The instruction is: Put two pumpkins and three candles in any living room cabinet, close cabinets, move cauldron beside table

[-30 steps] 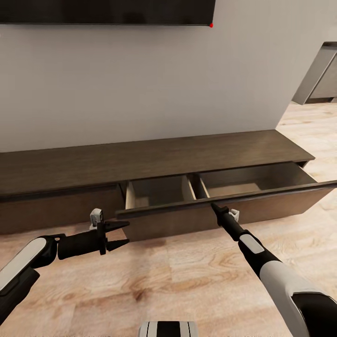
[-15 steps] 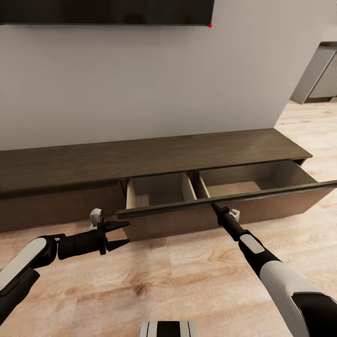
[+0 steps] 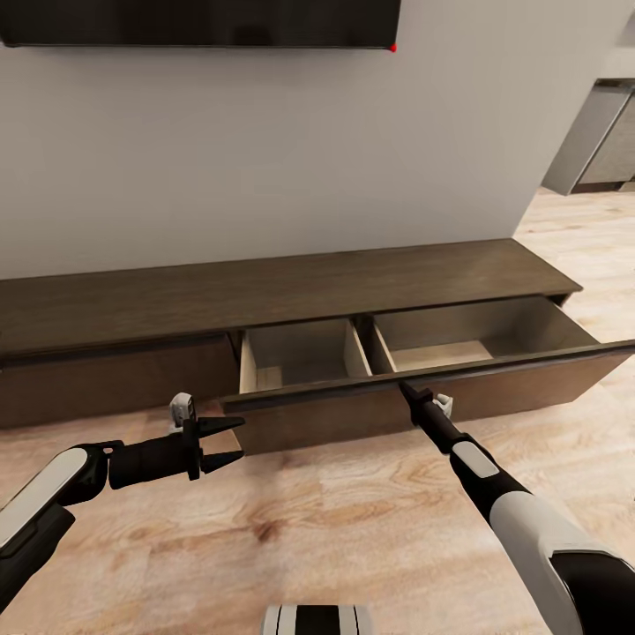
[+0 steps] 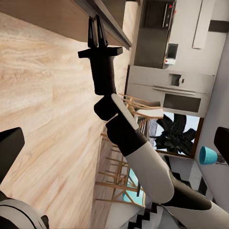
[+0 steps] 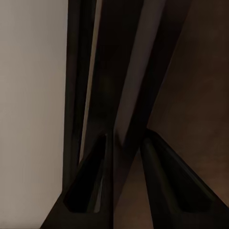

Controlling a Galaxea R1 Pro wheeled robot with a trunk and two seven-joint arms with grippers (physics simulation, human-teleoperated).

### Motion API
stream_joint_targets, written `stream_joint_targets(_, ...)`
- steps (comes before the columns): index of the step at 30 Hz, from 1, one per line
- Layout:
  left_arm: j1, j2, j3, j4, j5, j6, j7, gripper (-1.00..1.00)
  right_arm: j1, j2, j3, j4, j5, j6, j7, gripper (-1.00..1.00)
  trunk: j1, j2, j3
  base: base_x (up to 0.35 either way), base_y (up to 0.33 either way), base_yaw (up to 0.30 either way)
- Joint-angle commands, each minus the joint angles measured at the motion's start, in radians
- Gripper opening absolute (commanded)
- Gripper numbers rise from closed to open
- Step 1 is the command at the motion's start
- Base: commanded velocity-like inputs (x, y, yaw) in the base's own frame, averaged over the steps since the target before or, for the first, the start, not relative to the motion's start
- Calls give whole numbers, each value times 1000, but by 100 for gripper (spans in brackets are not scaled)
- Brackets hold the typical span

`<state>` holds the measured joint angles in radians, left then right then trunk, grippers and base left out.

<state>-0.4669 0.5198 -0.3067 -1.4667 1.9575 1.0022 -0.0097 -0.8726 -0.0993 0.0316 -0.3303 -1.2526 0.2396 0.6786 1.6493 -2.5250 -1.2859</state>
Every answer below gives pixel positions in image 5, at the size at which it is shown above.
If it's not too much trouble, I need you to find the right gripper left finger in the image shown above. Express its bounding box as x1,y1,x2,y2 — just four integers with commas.
40,127,114,229

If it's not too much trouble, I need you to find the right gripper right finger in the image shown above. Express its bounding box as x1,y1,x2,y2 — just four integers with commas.
139,128,229,229

